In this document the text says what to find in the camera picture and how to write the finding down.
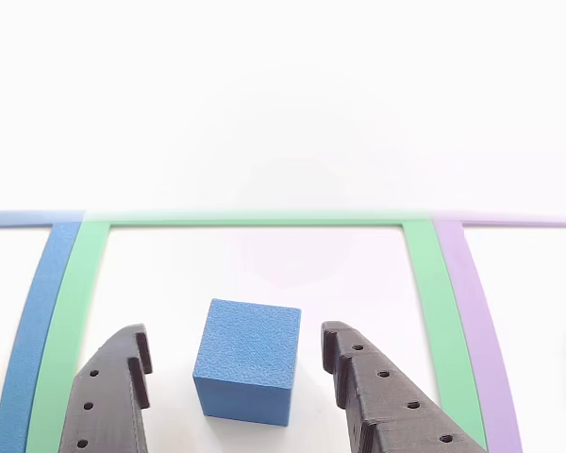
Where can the small blue cube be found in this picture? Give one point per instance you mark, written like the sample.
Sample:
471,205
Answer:
250,349

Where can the green tape square frame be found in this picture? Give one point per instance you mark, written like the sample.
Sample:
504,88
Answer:
66,330

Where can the blue tape square frame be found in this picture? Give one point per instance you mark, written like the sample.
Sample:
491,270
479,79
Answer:
28,330

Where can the purple tape square frame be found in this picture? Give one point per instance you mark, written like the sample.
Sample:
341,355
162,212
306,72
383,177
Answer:
481,330

